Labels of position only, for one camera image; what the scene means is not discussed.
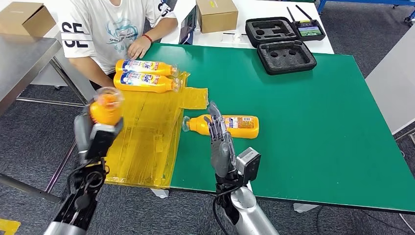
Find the cardboard box with yellow label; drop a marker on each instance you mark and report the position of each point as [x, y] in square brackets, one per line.
[215, 16]

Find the black pen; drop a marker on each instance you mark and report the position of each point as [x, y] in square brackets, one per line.
[230, 33]

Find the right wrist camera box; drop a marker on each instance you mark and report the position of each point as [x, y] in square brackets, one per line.
[248, 163]

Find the black remote controller with screen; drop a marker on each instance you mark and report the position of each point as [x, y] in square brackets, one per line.
[309, 31]

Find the plain cardboard box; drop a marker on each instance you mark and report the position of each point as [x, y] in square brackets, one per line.
[24, 18]

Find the person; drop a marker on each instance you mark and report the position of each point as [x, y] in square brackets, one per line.
[100, 29]

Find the orange detergent bottle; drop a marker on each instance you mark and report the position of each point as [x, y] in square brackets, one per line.
[162, 85]
[162, 68]
[197, 126]
[105, 112]

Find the yellow plastic sheet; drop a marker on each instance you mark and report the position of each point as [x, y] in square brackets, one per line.
[142, 142]

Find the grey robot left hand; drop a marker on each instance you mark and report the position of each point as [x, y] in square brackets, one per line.
[81, 136]

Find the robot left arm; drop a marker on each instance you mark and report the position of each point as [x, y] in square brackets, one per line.
[77, 201]

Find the white table foot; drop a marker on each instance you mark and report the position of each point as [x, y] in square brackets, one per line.
[160, 193]
[304, 207]

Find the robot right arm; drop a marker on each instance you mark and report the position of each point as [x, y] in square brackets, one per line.
[246, 214]

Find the person's left forearm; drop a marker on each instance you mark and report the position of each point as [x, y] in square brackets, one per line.
[163, 27]

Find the black foam-lined case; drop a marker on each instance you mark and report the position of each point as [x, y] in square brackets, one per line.
[285, 58]

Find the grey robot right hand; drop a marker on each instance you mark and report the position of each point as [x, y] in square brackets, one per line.
[222, 155]

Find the person's left hand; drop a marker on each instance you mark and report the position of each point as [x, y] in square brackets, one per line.
[137, 48]

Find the steel table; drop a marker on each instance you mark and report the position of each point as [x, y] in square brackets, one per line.
[22, 61]

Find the person's right forearm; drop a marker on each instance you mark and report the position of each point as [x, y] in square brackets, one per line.
[90, 71]

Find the pale grey table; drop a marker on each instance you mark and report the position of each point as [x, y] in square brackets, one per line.
[392, 84]

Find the dark tablet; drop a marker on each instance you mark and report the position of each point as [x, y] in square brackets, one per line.
[187, 27]

